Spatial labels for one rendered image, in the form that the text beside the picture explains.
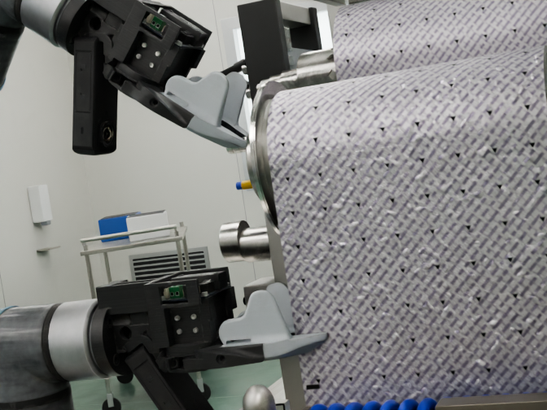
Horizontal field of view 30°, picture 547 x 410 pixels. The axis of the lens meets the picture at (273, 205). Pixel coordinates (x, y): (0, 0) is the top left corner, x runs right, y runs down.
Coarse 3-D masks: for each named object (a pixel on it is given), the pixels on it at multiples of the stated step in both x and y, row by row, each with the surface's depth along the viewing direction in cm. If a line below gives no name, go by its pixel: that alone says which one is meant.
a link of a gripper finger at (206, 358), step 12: (204, 348) 88; (216, 348) 87; (228, 348) 87; (240, 348) 87; (252, 348) 87; (192, 360) 88; (204, 360) 87; (216, 360) 87; (228, 360) 86; (240, 360) 86; (252, 360) 86
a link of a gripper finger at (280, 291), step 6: (276, 282) 91; (270, 288) 91; (276, 288) 91; (282, 288) 91; (276, 294) 91; (282, 294) 91; (288, 294) 90; (276, 300) 91; (282, 300) 91; (288, 300) 90; (282, 306) 91; (288, 306) 90; (282, 312) 91; (288, 312) 90; (288, 318) 90; (288, 324) 91; (294, 330) 90
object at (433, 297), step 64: (512, 192) 81; (320, 256) 87; (384, 256) 85; (448, 256) 83; (512, 256) 81; (320, 320) 87; (384, 320) 85; (448, 320) 84; (512, 320) 82; (320, 384) 88; (384, 384) 86; (448, 384) 84; (512, 384) 82
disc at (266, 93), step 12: (264, 84) 91; (276, 84) 94; (264, 96) 90; (252, 108) 88; (264, 108) 90; (252, 120) 88; (252, 132) 87; (252, 144) 87; (252, 156) 87; (252, 168) 87; (264, 168) 88; (264, 180) 88; (264, 192) 88; (264, 204) 88; (276, 216) 90; (276, 228) 90
